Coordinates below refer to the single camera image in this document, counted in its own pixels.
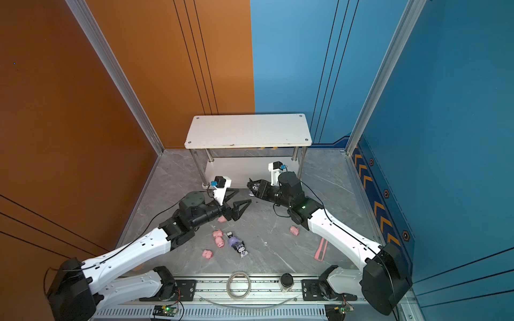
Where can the pink pig toy front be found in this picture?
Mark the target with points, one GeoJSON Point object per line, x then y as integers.
{"type": "Point", "coordinates": [207, 254]}

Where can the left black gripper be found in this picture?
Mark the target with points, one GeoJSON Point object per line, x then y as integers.
{"type": "Point", "coordinates": [233, 212]}

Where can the purple Kuromi figure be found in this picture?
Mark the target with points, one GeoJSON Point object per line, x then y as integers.
{"type": "Point", "coordinates": [234, 242]}

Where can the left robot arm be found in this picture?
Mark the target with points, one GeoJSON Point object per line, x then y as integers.
{"type": "Point", "coordinates": [81, 288]}

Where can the green circuit board left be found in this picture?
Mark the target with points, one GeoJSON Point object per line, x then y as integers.
{"type": "Point", "coordinates": [165, 311]}

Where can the aluminium frame post left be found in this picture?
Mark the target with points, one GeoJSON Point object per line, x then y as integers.
{"type": "Point", "coordinates": [98, 41]}

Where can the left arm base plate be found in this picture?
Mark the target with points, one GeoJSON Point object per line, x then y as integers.
{"type": "Point", "coordinates": [179, 290]}

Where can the aluminium frame post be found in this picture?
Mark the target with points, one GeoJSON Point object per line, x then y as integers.
{"type": "Point", "coordinates": [98, 41]}
{"type": "Point", "coordinates": [400, 38]}

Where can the pink pig toy right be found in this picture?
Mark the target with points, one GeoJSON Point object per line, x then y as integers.
{"type": "Point", "coordinates": [294, 230]}

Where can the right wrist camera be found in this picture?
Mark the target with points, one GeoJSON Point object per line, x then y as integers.
{"type": "Point", "coordinates": [275, 169]}

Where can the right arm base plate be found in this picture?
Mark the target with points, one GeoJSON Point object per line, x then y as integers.
{"type": "Point", "coordinates": [315, 290]}

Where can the pink utility knife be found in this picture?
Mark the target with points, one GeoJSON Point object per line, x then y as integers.
{"type": "Point", "coordinates": [321, 250]}

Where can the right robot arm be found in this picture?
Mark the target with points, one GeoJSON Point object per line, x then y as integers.
{"type": "Point", "coordinates": [381, 276]}

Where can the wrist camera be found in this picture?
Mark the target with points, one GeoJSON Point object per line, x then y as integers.
{"type": "Point", "coordinates": [275, 169]}
{"type": "Point", "coordinates": [220, 184]}

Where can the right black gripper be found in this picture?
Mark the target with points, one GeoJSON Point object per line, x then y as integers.
{"type": "Point", "coordinates": [264, 190]}

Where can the white two-tier shelf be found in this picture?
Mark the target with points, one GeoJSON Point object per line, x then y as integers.
{"type": "Point", "coordinates": [222, 132]}

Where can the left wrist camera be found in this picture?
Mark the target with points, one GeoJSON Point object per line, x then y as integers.
{"type": "Point", "coordinates": [220, 184]}

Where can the black white kuromi figure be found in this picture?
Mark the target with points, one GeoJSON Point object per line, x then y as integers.
{"type": "Point", "coordinates": [242, 251]}
{"type": "Point", "coordinates": [253, 186]}

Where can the black capped small jar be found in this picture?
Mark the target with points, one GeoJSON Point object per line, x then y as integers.
{"type": "Point", "coordinates": [286, 282]}

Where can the green circuit board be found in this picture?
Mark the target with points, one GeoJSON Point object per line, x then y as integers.
{"type": "Point", "coordinates": [344, 309]}
{"type": "Point", "coordinates": [165, 311]}

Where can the pink pig toy lower middle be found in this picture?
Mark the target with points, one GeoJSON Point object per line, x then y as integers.
{"type": "Point", "coordinates": [219, 242]}

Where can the aluminium frame post right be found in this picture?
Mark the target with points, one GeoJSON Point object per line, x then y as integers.
{"type": "Point", "coordinates": [400, 38]}

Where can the green circuit board right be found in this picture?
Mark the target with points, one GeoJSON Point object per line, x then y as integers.
{"type": "Point", "coordinates": [344, 309]}

